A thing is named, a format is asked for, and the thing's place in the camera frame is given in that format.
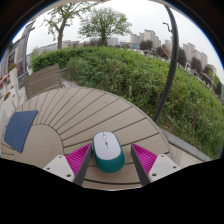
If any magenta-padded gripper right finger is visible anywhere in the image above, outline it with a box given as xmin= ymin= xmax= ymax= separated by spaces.
xmin=130 ymin=143 xmax=183 ymax=187

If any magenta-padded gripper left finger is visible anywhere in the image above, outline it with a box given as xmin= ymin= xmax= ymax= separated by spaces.
xmin=43 ymin=143 xmax=93 ymax=187

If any white and teal computer mouse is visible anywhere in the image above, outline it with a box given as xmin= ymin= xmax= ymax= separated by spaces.
xmin=92 ymin=130 xmax=126 ymax=174

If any blue rectangular mouse pad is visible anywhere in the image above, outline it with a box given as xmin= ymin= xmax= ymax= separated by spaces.
xmin=3 ymin=109 xmax=39 ymax=154

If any green hedge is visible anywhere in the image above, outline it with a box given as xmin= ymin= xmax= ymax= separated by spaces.
xmin=30 ymin=45 xmax=224 ymax=159

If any slatted beige outdoor chair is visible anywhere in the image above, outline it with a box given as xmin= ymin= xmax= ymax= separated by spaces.
xmin=22 ymin=63 xmax=64 ymax=99

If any white planter with orange flowers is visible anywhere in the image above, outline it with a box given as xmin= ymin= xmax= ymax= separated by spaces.
xmin=0 ymin=90 xmax=16 ymax=116

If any black curved umbrella pole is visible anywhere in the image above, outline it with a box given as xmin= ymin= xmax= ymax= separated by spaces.
xmin=152 ymin=4 xmax=180 ymax=124

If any white planter with green plants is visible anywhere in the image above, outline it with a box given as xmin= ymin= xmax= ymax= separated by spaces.
xmin=7 ymin=62 xmax=20 ymax=98

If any shopfront building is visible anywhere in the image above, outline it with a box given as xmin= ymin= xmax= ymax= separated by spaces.
xmin=0 ymin=36 xmax=28 ymax=88

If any group of distant apartment buildings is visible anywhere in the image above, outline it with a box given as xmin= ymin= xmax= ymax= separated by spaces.
xmin=129 ymin=29 xmax=218 ymax=76

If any tall bare-trunk tree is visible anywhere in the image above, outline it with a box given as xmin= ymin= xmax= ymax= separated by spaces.
xmin=43 ymin=3 xmax=98 ymax=51

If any round leafy tree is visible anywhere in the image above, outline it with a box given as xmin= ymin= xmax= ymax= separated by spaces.
xmin=78 ymin=6 xmax=133 ymax=46

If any grey banner sign post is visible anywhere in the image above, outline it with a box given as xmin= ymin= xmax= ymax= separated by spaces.
xmin=19 ymin=19 xmax=36 ymax=81

